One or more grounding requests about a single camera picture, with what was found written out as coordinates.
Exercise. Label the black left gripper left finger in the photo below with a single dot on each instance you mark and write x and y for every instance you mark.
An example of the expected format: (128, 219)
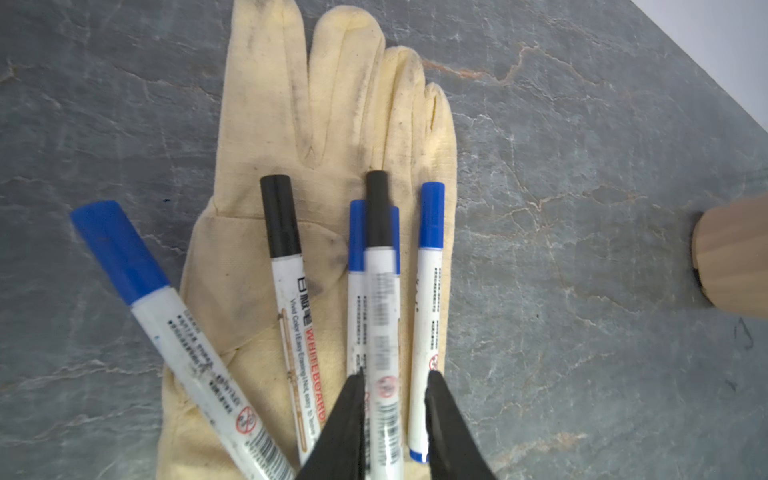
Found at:
(340, 451)

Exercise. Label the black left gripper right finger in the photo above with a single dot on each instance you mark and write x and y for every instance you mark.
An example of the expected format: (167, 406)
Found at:
(453, 454)

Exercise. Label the white whiteboard marker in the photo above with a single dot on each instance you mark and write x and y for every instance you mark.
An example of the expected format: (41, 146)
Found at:
(294, 313)
(167, 321)
(383, 337)
(395, 224)
(356, 297)
(427, 311)

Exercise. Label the cream work glove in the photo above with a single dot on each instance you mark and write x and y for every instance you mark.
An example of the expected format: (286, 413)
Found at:
(324, 107)

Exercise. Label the terracotta pot with green plant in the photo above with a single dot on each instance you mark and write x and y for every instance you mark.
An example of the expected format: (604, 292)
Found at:
(729, 253)

